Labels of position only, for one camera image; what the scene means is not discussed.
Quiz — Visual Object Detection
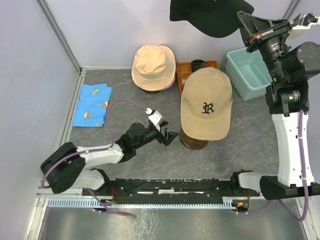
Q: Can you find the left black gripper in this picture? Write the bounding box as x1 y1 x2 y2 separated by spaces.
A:
134 120 179 150

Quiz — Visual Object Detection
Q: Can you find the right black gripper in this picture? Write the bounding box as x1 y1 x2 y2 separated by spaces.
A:
236 12 296 84

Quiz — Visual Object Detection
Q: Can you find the beige mannequin head stand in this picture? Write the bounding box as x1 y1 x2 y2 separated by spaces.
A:
179 128 209 150

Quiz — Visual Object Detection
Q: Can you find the black baseball cap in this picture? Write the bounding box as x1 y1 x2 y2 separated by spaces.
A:
169 0 255 38

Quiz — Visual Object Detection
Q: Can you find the black smiley bucket hat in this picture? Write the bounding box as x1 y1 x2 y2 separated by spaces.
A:
143 89 160 94

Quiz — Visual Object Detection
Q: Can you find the pink bucket hat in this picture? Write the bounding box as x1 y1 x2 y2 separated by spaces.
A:
160 76 176 91

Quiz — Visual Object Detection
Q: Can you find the tan baseball cap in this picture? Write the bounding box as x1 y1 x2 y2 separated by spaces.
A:
180 67 233 141

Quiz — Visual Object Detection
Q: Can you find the wooden compartment tray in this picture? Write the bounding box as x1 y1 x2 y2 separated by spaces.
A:
176 60 220 96

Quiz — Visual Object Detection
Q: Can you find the beige bucket hat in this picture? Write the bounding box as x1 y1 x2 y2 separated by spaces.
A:
131 45 176 91

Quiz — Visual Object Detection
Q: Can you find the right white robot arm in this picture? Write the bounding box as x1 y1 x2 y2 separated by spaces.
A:
229 11 320 201

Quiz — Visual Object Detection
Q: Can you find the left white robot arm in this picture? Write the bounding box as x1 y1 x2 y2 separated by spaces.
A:
40 121 179 195

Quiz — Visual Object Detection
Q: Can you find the teal plastic bin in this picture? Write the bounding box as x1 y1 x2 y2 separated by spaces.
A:
226 48 272 101

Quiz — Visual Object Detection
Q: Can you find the rolled black belt top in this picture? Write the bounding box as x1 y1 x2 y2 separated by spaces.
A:
190 59 207 73

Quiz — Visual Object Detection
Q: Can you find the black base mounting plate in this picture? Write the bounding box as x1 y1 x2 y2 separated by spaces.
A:
93 178 260 206

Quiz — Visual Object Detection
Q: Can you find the blue patterned cloth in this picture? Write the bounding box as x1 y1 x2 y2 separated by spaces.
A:
72 83 113 128

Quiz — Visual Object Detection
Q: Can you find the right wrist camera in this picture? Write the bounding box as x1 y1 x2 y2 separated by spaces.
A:
287 12 320 40

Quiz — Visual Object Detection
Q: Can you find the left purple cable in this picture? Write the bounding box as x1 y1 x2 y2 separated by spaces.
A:
41 98 152 216

